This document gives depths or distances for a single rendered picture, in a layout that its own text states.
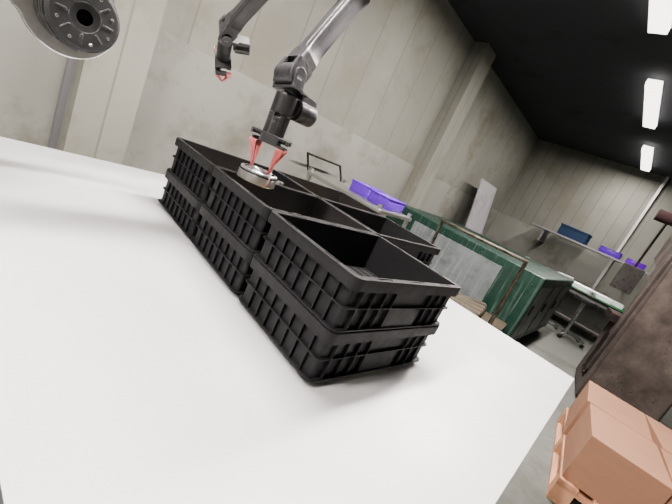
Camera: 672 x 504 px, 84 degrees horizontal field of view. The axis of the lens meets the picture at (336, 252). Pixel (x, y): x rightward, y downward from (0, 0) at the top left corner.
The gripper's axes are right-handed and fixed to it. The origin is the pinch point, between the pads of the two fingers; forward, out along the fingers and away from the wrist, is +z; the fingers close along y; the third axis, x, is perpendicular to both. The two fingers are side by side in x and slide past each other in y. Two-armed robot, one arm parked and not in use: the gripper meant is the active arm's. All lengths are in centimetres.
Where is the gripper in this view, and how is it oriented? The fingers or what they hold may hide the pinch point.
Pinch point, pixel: (260, 167)
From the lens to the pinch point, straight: 104.5
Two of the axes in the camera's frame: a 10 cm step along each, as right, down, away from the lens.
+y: -9.2, -4.0, -0.6
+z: -4.0, 8.8, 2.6
